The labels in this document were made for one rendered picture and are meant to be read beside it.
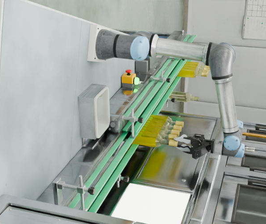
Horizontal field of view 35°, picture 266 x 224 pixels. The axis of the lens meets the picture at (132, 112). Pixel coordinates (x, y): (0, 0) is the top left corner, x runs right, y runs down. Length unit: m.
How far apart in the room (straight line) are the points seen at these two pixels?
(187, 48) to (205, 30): 6.06
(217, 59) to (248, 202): 0.72
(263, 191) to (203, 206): 0.38
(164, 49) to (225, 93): 0.39
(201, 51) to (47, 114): 0.82
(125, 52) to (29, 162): 0.71
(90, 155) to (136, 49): 0.55
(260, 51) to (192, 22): 1.37
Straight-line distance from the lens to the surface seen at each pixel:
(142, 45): 2.04
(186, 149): 2.28
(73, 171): 1.96
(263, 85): 8.39
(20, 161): 1.65
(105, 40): 2.07
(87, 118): 2.05
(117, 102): 2.38
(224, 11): 8.06
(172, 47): 2.14
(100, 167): 2.00
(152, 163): 2.34
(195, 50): 2.12
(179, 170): 2.29
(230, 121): 2.05
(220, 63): 1.98
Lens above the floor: 1.58
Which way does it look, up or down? 17 degrees down
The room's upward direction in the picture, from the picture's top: 97 degrees clockwise
